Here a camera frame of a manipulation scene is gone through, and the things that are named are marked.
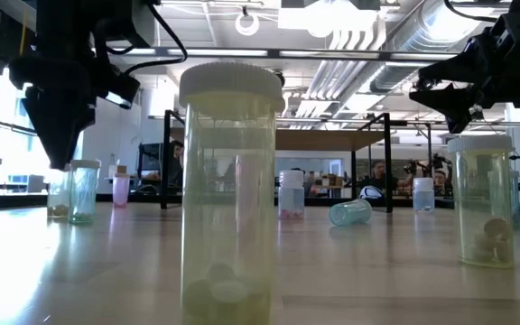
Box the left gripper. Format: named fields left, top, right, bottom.
left=9, top=44, right=113, bottom=172

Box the tall yellow medicine bottle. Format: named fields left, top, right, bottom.
left=178, top=61, right=286, bottom=325

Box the pink-base vial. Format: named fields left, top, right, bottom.
left=278, top=170, right=306, bottom=221

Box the large window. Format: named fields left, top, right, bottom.
left=0, top=67, right=85, bottom=190

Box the black computer monitor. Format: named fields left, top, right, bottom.
left=137, top=143, right=164, bottom=181

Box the person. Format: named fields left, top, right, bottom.
left=367, top=160, right=386, bottom=190
left=432, top=169, right=450, bottom=196
left=169, top=139, right=184, bottom=186

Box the black and white ball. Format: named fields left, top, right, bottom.
left=358, top=184, right=384, bottom=200

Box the white ceiling fixture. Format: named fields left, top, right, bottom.
left=277, top=0, right=381, bottom=40

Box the silver ventilation duct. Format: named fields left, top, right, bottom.
left=370, top=0, right=498, bottom=94

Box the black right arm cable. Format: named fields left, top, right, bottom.
left=443, top=0, right=499, bottom=23

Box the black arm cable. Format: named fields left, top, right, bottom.
left=443, top=0, right=499, bottom=23
left=105, top=2, right=190, bottom=77

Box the black metal rack frame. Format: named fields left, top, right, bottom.
left=393, top=120, right=433, bottom=181

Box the black aluminium table frame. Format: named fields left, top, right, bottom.
left=0, top=191, right=450, bottom=209

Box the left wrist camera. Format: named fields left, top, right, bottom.
left=102, top=71, right=143, bottom=111

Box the wooden shelf black frame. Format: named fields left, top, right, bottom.
left=160, top=109, right=395, bottom=214

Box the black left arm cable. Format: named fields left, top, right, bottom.
left=105, top=2, right=190, bottom=77

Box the white ring lamp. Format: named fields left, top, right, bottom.
left=235, top=11, right=261, bottom=37

